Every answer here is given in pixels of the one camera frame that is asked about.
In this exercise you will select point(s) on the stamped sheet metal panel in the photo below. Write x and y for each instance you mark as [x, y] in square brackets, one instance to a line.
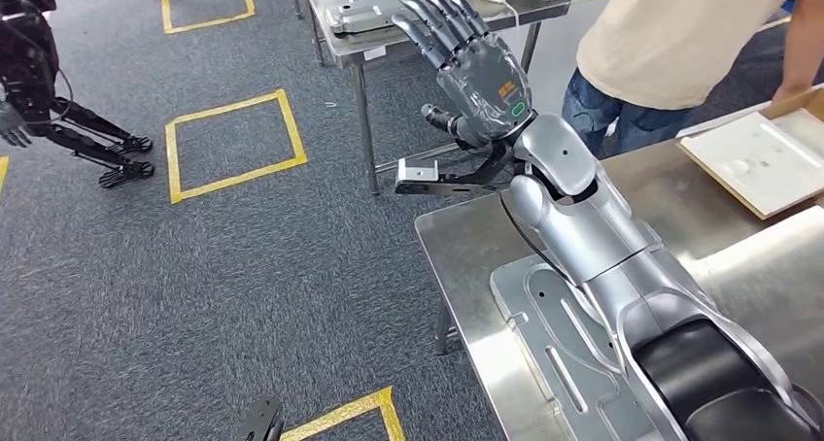
[360, 7]
[547, 386]

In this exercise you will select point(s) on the open cardboard box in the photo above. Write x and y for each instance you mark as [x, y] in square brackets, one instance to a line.
[753, 161]

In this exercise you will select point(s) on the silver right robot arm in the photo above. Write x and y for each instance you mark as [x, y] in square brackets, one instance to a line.
[579, 232]

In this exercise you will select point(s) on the stainless steel workbench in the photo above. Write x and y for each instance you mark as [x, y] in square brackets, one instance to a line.
[463, 245]

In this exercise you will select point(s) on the person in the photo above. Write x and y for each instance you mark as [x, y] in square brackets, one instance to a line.
[676, 39]

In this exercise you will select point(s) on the stainless steel table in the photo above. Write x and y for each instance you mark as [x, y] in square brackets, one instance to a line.
[515, 7]

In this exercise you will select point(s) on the white table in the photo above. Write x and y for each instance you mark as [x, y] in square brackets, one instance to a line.
[553, 58]

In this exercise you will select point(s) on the yellow floor tape square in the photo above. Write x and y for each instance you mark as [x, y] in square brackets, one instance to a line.
[386, 412]

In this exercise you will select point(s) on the black humanoid robot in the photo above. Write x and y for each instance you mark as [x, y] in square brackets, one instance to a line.
[29, 71]

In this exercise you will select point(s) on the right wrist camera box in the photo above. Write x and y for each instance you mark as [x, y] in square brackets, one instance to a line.
[417, 170]

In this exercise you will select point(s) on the black camera bracket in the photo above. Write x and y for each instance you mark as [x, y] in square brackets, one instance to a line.
[476, 177]

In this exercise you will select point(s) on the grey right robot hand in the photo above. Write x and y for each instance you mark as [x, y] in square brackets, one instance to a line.
[489, 84]

